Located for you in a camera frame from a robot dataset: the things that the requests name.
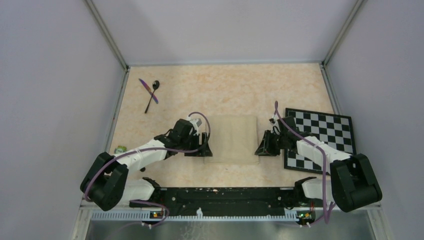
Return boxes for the cream cloth napkin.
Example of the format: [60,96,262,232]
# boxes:
[203,115,259,165]

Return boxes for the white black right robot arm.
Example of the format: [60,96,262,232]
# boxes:
[254,115,383,213]

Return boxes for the black spoon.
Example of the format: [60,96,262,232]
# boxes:
[144,80,160,114]

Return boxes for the green white small package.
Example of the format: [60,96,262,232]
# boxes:
[114,145,127,155]

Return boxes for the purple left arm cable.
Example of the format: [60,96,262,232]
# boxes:
[84,111,212,229]

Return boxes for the black white checkerboard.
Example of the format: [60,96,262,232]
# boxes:
[283,107,358,175]

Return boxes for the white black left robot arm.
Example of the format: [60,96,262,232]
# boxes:
[80,118,211,211]

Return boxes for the iridescent purple knife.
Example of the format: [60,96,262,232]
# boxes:
[138,78,159,104]

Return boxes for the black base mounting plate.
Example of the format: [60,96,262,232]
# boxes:
[148,187,322,217]

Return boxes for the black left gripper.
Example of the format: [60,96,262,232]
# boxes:
[179,132,213,157]

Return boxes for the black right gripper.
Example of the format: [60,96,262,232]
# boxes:
[254,130,287,157]

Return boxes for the aluminium front rail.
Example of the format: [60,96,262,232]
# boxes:
[79,186,382,222]

